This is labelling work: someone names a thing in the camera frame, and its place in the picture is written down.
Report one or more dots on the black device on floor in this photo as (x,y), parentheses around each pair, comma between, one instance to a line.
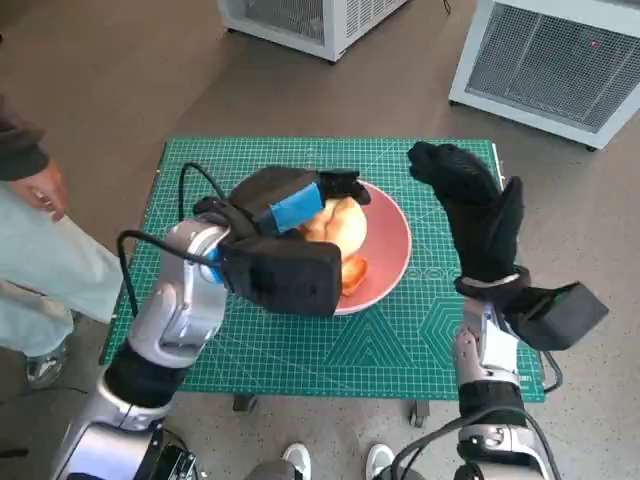
(177,462)

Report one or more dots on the left bare black robot hand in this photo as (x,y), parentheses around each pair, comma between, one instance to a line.
(280,192)

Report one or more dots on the black table caster wheel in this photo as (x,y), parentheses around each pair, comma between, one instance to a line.
(421,415)
(246,403)

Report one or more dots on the person's hand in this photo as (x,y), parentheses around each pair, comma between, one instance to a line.
(45,190)

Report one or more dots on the pink bowl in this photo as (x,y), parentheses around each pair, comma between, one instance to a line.
(387,260)

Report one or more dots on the white shoe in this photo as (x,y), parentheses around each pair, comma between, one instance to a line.
(381,457)
(298,457)

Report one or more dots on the large white mesh cabinet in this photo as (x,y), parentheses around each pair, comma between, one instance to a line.
(550,60)

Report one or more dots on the left black wrist camera box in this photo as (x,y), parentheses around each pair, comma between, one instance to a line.
(290,280)

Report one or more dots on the small white mesh cabinet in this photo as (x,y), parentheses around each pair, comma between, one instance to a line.
(300,20)

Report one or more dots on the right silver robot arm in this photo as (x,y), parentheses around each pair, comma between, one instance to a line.
(487,360)

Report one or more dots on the right black wrist camera box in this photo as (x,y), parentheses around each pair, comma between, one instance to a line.
(560,315)

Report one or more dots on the twisted orange toy bread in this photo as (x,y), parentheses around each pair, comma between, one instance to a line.
(356,275)

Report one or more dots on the person's forearm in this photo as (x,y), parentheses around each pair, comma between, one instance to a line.
(20,145)

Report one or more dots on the round toy bread bun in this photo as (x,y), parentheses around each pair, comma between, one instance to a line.
(350,225)

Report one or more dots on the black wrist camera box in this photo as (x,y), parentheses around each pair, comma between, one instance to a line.
(290,280)
(560,315)

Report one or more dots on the right black gloved robot hand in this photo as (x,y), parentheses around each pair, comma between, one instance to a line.
(480,215)

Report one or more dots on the person's shoe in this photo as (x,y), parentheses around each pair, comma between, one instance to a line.
(45,367)

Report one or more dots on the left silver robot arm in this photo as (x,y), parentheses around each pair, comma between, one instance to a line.
(175,310)

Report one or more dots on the green cutting mat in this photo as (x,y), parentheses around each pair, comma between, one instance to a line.
(300,350)

